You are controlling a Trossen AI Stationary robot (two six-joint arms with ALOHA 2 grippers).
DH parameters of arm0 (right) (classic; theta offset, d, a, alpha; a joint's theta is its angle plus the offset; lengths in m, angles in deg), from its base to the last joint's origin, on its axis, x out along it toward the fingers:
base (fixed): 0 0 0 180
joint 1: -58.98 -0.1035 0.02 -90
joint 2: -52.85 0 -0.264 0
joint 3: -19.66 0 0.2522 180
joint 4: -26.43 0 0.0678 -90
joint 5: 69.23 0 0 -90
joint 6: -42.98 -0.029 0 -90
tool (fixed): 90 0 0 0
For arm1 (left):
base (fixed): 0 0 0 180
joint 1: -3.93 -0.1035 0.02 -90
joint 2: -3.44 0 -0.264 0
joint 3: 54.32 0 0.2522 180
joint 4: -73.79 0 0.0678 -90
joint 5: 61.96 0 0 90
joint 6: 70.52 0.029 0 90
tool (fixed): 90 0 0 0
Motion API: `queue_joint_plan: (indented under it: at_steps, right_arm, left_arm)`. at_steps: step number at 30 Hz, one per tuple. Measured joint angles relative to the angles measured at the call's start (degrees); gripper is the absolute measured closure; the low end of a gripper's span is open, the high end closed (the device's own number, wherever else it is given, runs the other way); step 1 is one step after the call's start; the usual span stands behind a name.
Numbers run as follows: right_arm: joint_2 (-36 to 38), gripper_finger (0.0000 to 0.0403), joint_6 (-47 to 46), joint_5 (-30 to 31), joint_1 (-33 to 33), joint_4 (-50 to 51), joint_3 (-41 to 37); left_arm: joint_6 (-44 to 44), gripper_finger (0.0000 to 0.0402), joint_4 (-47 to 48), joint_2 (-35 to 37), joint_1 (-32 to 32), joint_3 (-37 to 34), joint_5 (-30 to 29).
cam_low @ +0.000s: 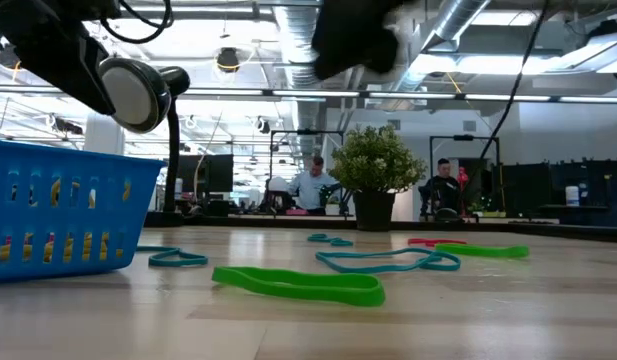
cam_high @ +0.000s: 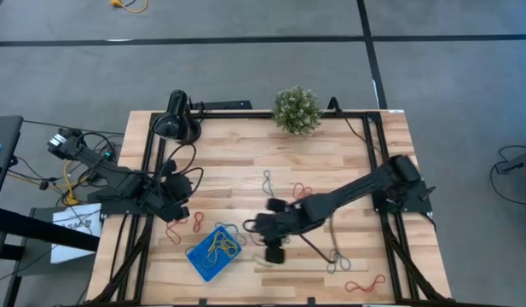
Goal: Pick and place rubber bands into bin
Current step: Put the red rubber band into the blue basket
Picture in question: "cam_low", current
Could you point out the potted green plant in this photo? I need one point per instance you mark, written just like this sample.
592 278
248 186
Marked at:
375 165

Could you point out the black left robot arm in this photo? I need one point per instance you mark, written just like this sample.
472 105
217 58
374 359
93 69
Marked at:
48 45

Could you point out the green rubber band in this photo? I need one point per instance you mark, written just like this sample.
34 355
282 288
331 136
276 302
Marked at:
488 251
338 296

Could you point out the black aluminium table frame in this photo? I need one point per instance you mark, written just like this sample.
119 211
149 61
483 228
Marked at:
268 221

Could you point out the black background rig frame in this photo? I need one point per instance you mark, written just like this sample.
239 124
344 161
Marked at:
463 137
308 132

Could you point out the black computer monitor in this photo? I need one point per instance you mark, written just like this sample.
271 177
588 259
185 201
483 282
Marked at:
213 172

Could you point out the round black ceiling fixture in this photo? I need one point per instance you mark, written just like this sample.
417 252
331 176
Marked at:
228 60

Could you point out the teal rubber band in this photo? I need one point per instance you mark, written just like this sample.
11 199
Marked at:
340 243
188 260
453 263

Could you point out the yellow rubber band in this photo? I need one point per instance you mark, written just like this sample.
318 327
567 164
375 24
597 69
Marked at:
87 246

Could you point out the small red object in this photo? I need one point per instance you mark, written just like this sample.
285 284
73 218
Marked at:
462 177

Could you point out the black desk lamp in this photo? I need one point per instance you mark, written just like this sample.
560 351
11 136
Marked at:
135 95

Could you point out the person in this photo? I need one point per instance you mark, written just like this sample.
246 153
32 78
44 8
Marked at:
312 187
443 190

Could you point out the blue plastic slotted bin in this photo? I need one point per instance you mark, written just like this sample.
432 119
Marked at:
63 165

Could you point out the black shelving unit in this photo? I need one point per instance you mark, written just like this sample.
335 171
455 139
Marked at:
528 185

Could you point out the red rubber band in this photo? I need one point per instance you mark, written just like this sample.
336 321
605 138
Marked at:
50 241
428 242

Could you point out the white wipes canister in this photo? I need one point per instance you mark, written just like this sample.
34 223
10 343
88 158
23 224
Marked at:
572 196

